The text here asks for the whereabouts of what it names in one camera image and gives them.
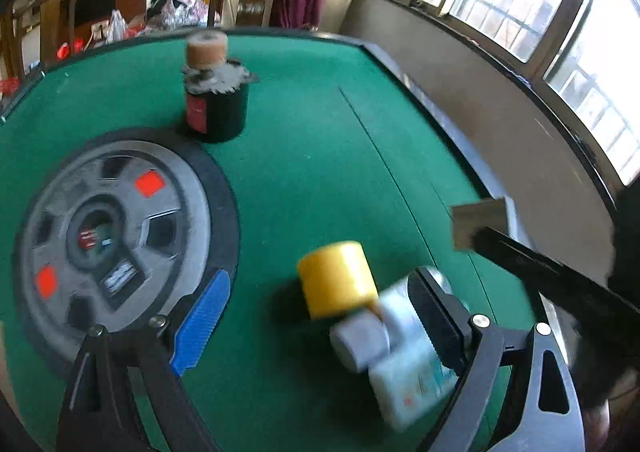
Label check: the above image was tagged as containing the white bottle with grey cap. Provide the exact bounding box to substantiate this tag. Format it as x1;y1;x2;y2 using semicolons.
369;266;463;433

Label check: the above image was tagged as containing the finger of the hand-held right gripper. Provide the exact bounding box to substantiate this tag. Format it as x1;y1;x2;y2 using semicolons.
472;227;633;328

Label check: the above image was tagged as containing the black jar with red label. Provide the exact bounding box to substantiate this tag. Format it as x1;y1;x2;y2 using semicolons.
182;59;251;143

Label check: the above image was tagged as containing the yellow tape roll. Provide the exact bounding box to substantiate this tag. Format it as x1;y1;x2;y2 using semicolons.
297;241;380;320

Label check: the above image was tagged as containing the pile of patterned bags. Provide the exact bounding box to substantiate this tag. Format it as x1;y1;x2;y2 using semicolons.
147;0;221;30

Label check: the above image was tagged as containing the white roll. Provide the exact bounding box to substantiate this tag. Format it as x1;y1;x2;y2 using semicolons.
330;312;392;373

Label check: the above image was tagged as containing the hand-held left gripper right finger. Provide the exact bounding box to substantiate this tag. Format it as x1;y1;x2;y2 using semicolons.
407;266;586;452

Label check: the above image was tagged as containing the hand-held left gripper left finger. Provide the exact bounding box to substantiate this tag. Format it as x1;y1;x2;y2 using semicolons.
56;268;232;452

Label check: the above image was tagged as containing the brown tape roll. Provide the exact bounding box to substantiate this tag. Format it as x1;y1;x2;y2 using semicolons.
186;31;228;70

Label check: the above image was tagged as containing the clear plastic bag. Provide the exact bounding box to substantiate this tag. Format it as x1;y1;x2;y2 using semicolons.
102;9;128;44

